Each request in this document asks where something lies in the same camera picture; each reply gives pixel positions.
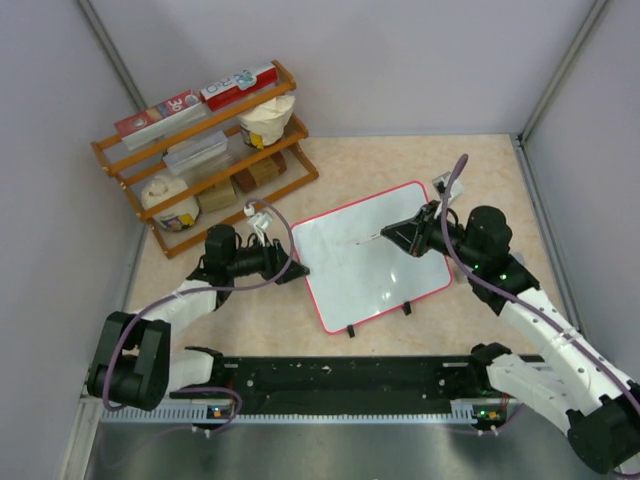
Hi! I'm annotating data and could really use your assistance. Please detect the red foil box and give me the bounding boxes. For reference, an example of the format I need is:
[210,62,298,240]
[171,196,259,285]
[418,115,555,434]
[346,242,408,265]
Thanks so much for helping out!
[200,63,278,111]

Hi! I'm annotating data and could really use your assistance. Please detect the clear plastic box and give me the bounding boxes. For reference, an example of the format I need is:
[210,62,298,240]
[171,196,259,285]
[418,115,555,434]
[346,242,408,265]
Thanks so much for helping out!
[163,131,228,175]

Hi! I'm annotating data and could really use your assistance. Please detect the orange wooden shelf rack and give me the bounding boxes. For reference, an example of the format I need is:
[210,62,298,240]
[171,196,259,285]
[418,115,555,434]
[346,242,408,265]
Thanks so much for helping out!
[91,61,319,258]

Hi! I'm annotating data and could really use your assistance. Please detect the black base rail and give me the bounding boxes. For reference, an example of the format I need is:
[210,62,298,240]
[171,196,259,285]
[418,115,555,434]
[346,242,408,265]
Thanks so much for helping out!
[189,356,501,414]

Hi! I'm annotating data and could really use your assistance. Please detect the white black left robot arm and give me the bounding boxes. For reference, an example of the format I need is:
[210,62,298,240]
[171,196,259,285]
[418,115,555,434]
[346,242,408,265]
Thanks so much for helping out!
[86,224,310,411]

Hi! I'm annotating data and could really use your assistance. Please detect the grey slotted cable duct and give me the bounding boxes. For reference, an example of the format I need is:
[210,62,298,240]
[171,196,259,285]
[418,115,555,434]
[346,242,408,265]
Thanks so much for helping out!
[101,399,508,425]

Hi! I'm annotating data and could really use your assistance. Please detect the white bag shelf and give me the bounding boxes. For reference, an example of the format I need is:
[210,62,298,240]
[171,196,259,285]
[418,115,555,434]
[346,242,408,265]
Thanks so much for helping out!
[238,94,296,150]
[140,174,200,234]

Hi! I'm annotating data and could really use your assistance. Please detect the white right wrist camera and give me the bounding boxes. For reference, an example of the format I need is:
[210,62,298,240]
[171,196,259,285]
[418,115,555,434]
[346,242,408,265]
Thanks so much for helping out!
[432,171,464,202]

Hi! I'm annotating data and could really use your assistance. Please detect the tan block left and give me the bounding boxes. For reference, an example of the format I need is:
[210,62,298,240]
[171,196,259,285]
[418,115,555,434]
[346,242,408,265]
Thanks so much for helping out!
[196,178,237,213]

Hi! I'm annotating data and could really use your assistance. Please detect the red white wrap box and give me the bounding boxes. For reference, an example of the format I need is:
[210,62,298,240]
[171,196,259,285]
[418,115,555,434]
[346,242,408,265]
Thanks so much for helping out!
[114,90,206,150]

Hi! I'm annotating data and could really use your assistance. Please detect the white bag upper shelf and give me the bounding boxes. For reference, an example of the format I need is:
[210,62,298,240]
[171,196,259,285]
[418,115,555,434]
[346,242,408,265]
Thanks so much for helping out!
[238,94,296,150]

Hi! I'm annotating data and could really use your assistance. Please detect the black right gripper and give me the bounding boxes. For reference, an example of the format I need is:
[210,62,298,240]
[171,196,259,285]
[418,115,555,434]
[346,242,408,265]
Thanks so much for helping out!
[382,200,483,270]

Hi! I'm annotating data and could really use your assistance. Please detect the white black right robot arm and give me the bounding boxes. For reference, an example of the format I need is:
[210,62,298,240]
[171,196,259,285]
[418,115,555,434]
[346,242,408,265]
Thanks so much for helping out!
[380,201,639,474]

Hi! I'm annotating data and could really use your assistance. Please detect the white black marker pen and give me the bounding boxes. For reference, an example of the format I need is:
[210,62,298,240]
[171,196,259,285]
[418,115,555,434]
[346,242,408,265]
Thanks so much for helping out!
[356,234,381,246]

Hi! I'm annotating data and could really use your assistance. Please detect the pink framed whiteboard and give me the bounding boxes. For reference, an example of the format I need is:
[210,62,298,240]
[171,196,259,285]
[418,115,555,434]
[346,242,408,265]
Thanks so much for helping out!
[292,181,453,334]

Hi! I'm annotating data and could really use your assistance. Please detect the white bag lower shelf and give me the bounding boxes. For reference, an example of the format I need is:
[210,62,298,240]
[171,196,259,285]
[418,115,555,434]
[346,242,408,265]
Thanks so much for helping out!
[140,174,200,234]

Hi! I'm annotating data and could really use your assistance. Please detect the brown block right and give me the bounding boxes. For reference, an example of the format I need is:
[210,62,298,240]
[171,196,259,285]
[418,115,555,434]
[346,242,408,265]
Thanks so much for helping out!
[232,153,287,193]

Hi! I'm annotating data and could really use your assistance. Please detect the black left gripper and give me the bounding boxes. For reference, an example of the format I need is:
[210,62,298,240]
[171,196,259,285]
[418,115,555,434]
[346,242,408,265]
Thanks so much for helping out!
[227,231,309,285]

